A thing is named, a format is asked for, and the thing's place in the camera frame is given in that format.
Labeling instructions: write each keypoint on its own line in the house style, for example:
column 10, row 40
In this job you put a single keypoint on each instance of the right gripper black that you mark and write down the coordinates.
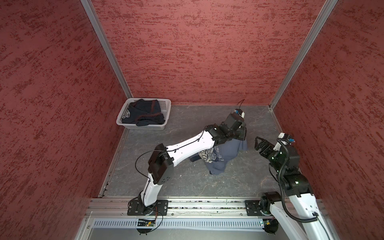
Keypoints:
column 263, row 152

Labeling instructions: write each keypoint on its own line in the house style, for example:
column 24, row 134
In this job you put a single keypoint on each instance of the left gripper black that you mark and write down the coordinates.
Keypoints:
column 242, row 131

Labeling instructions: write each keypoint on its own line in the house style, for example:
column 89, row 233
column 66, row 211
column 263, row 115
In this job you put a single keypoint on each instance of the grey-blue tank top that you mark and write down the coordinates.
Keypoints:
column 216, row 158

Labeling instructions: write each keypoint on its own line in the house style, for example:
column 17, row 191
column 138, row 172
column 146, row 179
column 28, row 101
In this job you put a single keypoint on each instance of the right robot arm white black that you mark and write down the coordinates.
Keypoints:
column 295, row 206

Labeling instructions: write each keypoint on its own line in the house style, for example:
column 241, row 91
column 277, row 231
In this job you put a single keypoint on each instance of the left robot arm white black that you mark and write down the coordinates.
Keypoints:
column 164, row 159

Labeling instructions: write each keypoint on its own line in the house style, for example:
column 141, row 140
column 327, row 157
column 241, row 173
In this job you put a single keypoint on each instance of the dark navy maroon-trimmed tank top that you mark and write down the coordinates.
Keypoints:
column 143, row 113

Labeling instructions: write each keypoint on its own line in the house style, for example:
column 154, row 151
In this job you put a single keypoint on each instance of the right small circuit board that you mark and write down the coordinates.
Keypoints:
column 267, row 223

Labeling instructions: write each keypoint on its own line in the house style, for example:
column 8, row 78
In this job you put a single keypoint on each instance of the small circuit board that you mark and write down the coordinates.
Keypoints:
column 146, row 223
column 267, row 223

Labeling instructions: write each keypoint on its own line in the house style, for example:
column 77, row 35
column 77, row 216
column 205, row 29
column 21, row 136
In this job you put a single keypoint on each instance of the white plastic laundry basket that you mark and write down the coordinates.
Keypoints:
column 165, row 106

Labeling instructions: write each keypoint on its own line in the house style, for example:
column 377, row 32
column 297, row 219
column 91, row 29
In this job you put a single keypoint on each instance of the left small circuit board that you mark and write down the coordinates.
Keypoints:
column 146, row 223

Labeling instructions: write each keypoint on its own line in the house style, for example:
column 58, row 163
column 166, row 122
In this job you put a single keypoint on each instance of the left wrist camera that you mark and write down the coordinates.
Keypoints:
column 240, row 112

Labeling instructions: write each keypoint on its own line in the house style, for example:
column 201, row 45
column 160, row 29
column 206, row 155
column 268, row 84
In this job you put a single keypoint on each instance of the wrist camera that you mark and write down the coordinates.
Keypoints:
column 286, row 137
column 240, row 112

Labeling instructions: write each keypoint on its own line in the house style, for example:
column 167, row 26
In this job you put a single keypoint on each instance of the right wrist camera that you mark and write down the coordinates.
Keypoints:
column 286, row 137

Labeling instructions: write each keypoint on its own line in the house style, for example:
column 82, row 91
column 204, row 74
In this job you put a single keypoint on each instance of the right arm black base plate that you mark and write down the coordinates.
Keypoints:
column 257, row 208

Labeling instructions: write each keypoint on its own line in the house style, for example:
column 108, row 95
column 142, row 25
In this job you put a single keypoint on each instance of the white perforated cable duct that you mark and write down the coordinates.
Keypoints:
column 192, row 224

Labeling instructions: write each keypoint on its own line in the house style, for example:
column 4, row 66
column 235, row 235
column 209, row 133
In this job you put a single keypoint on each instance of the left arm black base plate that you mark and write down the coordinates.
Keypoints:
column 137, row 208

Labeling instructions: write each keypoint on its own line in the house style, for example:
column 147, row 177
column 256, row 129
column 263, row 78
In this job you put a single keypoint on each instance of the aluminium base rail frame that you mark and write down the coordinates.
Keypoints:
column 182, row 208

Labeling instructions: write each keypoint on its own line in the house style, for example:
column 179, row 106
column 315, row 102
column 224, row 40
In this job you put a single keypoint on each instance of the aluminium corner post right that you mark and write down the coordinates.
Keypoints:
column 317, row 26

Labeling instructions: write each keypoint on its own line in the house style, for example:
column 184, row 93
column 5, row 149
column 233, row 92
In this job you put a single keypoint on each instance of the aluminium corner post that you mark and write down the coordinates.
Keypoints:
column 317, row 26
column 97, row 26

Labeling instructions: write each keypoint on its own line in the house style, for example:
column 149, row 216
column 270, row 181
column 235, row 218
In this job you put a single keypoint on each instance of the aluminium corner post left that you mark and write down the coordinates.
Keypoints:
column 97, row 26

